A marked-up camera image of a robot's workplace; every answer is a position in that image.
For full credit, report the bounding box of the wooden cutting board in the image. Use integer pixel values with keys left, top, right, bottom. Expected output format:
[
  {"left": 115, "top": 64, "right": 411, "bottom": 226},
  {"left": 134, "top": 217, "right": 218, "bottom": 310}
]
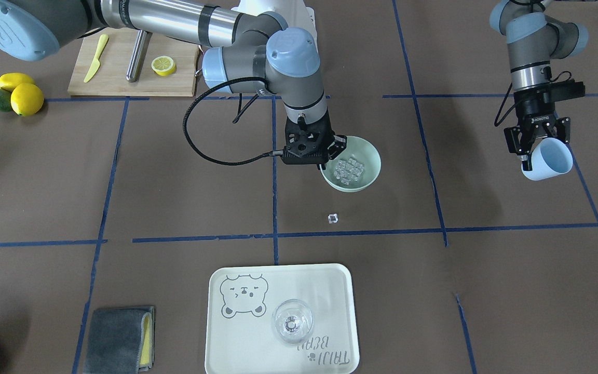
[{"left": 68, "top": 29, "right": 199, "bottom": 97}]

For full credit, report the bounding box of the half lemon slice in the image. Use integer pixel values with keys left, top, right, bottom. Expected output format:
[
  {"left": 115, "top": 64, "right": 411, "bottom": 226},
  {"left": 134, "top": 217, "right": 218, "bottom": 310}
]
[{"left": 151, "top": 56, "right": 176, "bottom": 77}]

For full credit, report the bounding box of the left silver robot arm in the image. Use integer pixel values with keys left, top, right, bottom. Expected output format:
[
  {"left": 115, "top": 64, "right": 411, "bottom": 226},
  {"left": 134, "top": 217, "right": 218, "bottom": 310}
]
[{"left": 490, "top": 1, "right": 589, "bottom": 180}]

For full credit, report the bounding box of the light green bowl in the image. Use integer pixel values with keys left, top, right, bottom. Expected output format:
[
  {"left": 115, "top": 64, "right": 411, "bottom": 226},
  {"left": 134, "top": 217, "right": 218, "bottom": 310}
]
[{"left": 322, "top": 137, "right": 380, "bottom": 192}]

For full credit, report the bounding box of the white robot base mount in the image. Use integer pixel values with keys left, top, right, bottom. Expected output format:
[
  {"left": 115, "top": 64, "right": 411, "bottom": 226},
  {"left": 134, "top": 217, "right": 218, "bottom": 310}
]
[{"left": 231, "top": 1, "right": 318, "bottom": 43}]

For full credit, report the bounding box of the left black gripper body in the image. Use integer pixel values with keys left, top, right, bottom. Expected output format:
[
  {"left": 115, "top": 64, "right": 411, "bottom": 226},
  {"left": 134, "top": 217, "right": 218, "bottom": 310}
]
[{"left": 504, "top": 81, "right": 586, "bottom": 155}]

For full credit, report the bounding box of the clear wine glass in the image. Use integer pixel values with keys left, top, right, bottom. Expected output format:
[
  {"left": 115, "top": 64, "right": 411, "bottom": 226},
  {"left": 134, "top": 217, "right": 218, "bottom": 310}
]
[{"left": 272, "top": 299, "right": 314, "bottom": 345}]

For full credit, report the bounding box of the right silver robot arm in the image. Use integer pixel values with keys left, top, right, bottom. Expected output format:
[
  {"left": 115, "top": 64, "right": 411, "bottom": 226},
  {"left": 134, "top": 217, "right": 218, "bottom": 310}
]
[{"left": 0, "top": 1, "right": 347, "bottom": 169}]

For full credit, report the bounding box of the grey folded cloth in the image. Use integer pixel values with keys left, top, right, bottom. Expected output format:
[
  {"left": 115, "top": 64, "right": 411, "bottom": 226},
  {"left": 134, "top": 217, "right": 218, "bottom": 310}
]
[{"left": 83, "top": 305, "right": 156, "bottom": 373}]

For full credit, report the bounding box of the yellow lemon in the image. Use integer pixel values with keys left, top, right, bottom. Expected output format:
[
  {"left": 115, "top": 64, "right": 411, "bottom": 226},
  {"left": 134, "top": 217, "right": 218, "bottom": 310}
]
[
  {"left": 10, "top": 83, "right": 45, "bottom": 116},
  {"left": 0, "top": 72, "right": 35, "bottom": 92}
]

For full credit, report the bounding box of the cream bear tray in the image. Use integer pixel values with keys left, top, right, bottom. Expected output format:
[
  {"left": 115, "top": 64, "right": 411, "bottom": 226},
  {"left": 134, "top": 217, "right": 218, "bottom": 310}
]
[{"left": 205, "top": 263, "right": 360, "bottom": 373}]

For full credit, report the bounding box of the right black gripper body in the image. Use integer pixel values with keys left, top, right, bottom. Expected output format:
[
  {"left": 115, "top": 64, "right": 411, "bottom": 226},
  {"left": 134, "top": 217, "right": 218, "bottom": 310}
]
[{"left": 281, "top": 115, "right": 335, "bottom": 165}]

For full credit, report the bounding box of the yellow plastic knife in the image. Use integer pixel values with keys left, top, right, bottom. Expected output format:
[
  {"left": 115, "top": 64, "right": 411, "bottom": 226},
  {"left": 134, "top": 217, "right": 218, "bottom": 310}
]
[{"left": 83, "top": 34, "right": 110, "bottom": 83}]

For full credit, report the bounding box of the light blue plastic cup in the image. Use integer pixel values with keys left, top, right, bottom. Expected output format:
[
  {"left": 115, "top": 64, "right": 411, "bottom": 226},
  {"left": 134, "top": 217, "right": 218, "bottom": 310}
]
[{"left": 521, "top": 138, "right": 574, "bottom": 181}]

